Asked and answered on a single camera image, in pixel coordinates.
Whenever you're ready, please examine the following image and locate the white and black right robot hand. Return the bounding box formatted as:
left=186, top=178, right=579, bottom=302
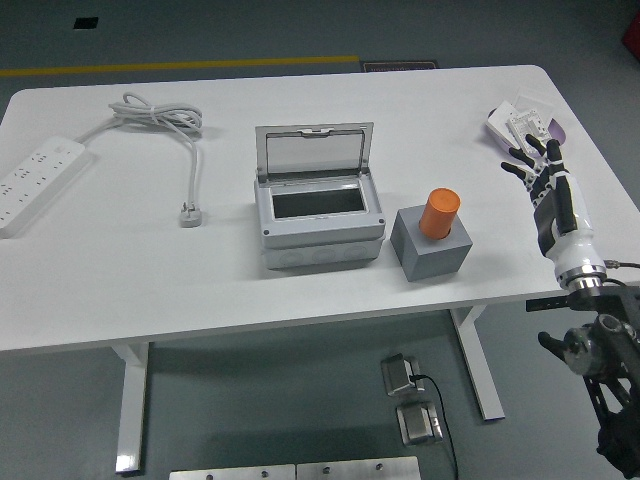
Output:
left=500, top=133, right=607, bottom=280

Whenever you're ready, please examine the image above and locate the orange cylindrical battery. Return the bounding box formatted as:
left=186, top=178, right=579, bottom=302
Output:
left=418, top=187, right=462, bottom=239

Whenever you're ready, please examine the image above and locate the grey junction box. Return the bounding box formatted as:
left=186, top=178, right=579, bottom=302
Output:
left=253, top=119, right=387, bottom=272

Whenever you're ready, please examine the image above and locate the metal floor socket box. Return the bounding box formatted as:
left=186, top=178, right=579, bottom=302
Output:
left=380, top=353, right=426, bottom=398
left=396, top=399, right=444, bottom=446

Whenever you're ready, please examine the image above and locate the black desk control panel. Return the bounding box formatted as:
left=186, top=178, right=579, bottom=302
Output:
left=525, top=297, right=571, bottom=312

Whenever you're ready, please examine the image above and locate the purple plastic tray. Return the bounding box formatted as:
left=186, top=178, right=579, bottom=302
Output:
left=483, top=113, right=567, bottom=160

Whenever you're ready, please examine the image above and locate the white socket module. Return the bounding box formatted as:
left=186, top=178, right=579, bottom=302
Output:
left=505, top=110, right=554, bottom=151

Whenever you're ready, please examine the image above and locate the grey cube holder block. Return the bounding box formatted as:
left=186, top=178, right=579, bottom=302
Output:
left=390, top=202, right=474, bottom=283

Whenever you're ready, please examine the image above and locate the white table leg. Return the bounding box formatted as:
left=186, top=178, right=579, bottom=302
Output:
left=448, top=304, right=506, bottom=422
left=110, top=342, right=151, bottom=474

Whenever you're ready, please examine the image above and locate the clear plastic packet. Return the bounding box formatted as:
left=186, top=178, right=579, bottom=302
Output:
left=512, top=87, right=555, bottom=119

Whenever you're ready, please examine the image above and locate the red object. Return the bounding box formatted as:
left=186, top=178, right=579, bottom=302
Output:
left=619, top=10, right=640, bottom=51

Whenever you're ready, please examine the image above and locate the dark floor sign plate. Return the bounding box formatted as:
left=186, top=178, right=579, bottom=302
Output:
left=360, top=59, right=440, bottom=74

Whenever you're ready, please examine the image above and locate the metal plate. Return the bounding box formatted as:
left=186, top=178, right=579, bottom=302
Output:
left=168, top=464, right=296, bottom=480

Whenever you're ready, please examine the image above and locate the white power strip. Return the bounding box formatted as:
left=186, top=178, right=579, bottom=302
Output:
left=0, top=136, right=95, bottom=239

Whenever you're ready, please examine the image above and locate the black floor cable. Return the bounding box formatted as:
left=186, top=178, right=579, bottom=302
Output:
left=407, top=372, right=459, bottom=480

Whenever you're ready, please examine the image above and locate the white power cord with plug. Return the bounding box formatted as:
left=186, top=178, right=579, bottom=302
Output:
left=74, top=92, right=205, bottom=229

